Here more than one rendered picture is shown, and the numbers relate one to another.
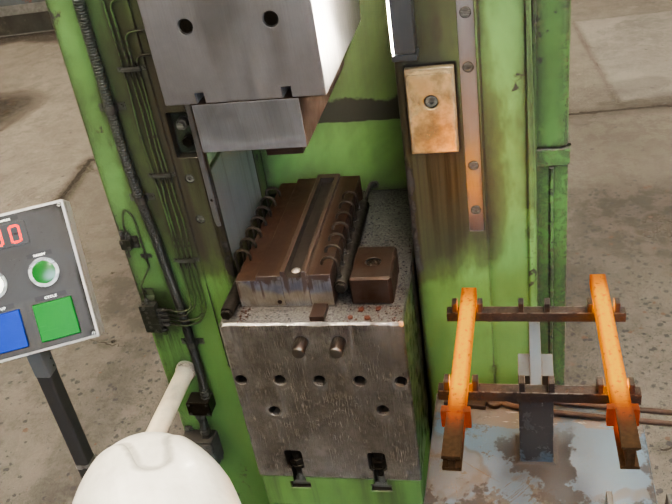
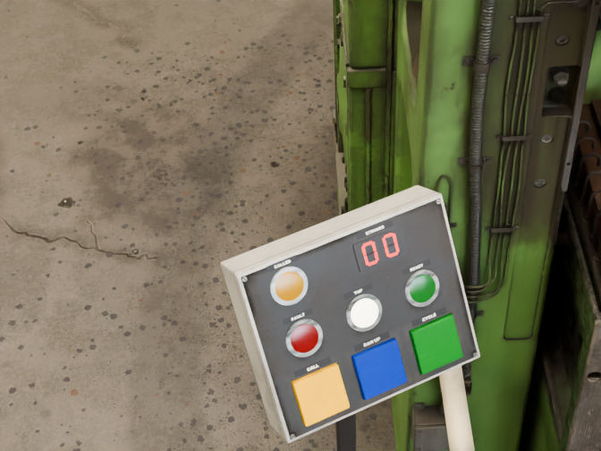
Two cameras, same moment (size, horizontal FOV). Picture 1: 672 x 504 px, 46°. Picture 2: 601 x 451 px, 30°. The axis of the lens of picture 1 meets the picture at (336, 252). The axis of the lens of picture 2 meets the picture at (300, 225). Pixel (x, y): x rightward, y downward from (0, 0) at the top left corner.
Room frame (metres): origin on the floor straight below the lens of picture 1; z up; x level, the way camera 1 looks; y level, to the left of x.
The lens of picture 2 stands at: (0.32, 1.00, 2.39)
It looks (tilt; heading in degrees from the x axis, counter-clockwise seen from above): 46 degrees down; 346
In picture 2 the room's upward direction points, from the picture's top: 3 degrees counter-clockwise
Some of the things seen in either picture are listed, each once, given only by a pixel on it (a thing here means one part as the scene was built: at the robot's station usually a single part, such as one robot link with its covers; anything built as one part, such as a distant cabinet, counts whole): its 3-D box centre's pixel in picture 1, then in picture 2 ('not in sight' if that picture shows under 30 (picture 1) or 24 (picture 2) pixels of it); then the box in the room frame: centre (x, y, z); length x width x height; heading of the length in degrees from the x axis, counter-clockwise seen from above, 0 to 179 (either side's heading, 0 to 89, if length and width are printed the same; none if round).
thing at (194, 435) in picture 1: (202, 448); (434, 426); (1.55, 0.43, 0.36); 0.09 x 0.07 x 0.12; 75
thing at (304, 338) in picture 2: not in sight; (304, 337); (1.31, 0.76, 1.09); 0.05 x 0.03 x 0.04; 75
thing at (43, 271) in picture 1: (43, 271); (422, 288); (1.35, 0.57, 1.09); 0.05 x 0.03 x 0.04; 75
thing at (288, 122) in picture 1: (276, 82); not in sight; (1.55, 0.06, 1.32); 0.42 x 0.20 x 0.10; 165
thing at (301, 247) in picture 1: (312, 220); not in sight; (1.54, 0.04, 0.99); 0.42 x 0.05 x 0.01; 165
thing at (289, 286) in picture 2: not in sight; (289, 285); (1.35, 0.77, 1.16); 0.05 x 0.03 x 0.04; 75
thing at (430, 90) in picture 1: (432, 110); not in sight; (1.39, -0.22, 1.27); 0.09 x 0.02 x 0.17; 75
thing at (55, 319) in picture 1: (57, 318); (435, 343); (1.30, 0.56, 1.01); 0.07 x 0.05 x 0.07; 100
